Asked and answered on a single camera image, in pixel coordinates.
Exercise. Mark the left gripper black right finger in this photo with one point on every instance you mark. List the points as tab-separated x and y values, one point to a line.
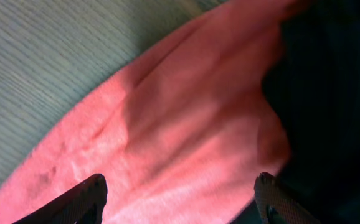
276	206

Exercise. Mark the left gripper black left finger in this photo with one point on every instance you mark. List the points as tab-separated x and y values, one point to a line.
82	204

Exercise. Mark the red orange t-shirt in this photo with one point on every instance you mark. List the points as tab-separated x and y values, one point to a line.
180	134

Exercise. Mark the black t-shirt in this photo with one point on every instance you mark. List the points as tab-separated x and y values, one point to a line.
315	91

